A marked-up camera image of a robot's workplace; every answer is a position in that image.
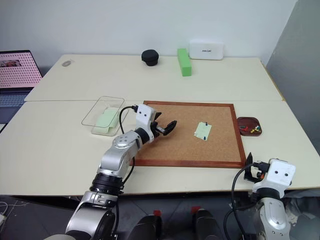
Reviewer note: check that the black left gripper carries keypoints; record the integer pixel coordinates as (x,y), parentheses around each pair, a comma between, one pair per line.
(158,130)

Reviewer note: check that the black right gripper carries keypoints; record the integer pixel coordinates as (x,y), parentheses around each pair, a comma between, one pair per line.
(258,172)

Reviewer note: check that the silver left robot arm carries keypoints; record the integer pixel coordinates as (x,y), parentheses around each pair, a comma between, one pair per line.
(117,160)

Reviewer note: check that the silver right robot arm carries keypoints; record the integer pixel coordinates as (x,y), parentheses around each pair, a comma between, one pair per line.
(271,215)

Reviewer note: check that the yellow plastic toy piece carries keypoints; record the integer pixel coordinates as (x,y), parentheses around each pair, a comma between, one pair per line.
(253,130)

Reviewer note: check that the red plastic toy piece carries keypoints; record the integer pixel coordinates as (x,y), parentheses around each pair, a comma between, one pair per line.
(243,128)

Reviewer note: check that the light green paper note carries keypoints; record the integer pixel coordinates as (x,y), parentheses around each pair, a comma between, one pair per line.
(203,131)

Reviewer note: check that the light green note stack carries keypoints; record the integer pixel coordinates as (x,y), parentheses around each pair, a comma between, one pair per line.
(106,121)

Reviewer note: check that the brown wooden pin tray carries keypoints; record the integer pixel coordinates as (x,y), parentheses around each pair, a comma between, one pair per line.
(249,132)

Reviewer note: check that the green rectangular block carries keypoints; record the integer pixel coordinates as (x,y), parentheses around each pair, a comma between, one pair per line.
(184,62)

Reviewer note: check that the black round zip case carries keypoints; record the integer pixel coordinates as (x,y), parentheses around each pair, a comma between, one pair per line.
(150,57)

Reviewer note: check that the clear plastic tray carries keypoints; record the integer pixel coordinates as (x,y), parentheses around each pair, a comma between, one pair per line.
(98,113)

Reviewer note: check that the white rounded case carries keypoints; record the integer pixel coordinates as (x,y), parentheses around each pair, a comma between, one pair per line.
(206,50)

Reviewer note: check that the grey partition panel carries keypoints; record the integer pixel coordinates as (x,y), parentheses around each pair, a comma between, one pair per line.
(300,75)

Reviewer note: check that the open laptop with pink screen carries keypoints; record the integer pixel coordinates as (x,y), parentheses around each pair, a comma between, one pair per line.
(15,72)

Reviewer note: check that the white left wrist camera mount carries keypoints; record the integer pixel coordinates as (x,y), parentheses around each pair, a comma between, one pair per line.
(144,115)

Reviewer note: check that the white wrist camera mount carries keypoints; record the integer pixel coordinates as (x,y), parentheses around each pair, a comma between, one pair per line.
(144,115)
(277,173)

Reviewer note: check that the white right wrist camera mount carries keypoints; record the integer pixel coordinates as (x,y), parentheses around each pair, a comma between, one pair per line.
(277,173)

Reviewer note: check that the cork board with wooden frame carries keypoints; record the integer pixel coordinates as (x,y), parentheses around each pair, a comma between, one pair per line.
(185,150)

